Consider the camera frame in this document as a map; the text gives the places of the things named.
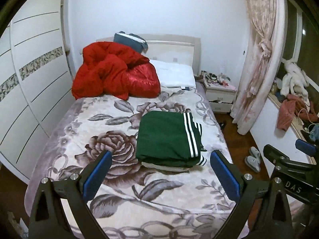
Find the green white varsity jacket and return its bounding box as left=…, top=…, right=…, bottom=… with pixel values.
left=136, top=111, right=207, bottom=168

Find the teal garment on sill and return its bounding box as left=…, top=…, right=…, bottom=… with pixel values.
left=309, top=125, right=319, bottom=144

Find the pink garment on sill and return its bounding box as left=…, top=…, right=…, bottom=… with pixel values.
left=276, top=94, right=305, bottom=131

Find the grey slipper left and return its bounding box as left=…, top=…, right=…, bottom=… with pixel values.
left=244, top=155, right=261, bottom=173

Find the grey slipper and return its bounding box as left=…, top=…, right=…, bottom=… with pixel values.
left=249, top=146, right=261, bottom=159
left=244, top=155, right=261, bottom=173

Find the grey slipper right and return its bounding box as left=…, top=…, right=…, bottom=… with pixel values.
left=249, top=146, right=261, bottom=159

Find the white plush toy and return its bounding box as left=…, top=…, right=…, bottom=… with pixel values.
left=280, top=60, right=309, bottom=102

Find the floral purple bed blanket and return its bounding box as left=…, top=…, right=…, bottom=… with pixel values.
left=24, top=84, right=235, bottom=238

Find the white bedside nightstand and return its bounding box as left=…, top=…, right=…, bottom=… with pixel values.
left=201, top=71, right=237, bottom=114

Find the white sliding wardrobe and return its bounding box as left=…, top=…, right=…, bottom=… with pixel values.
left=1, top=0, right=74, bottom=183

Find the red quilted comforter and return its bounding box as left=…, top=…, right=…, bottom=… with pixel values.
left=71, top=42, right=160, bottom=100

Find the pink floral curtain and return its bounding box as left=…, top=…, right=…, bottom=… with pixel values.
left=231, top=0, right=287, bottom=135

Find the white pillow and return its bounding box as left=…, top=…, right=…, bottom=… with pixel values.
left=150, top=59, right=196, bottom=88

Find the beige bed headboard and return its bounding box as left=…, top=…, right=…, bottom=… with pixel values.
left=96, top=33, right=202, bottom=77

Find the blue grey folded cushion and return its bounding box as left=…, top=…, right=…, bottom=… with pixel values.
left=113, top=31, right=149, bottom=53

